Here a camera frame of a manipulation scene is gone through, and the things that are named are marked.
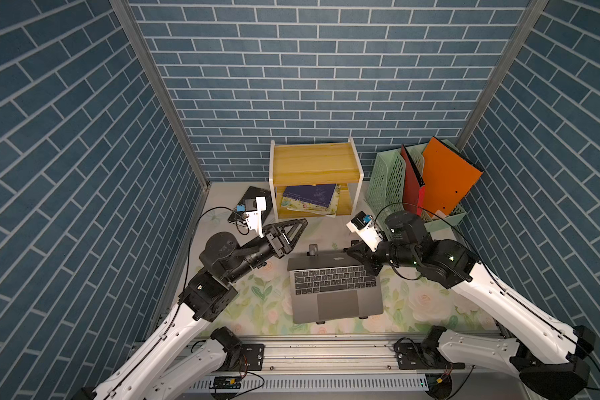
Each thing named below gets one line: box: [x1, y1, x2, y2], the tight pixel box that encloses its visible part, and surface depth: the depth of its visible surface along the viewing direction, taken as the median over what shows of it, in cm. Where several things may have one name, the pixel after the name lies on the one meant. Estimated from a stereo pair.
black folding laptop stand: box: [306, 243, 320, 257], surface depth 84 cm
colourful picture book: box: [280, 183, 341, 218], surface depth 93 cm
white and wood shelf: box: [268, 136, 365, 222], surface depth 84 cm
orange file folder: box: [422, 136, 485, 215], surface depth 93 cm
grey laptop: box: [286, 252, 384, 324], surface depth 82 cm
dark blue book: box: [282, 183, 336, 208], surface depth 96 cm
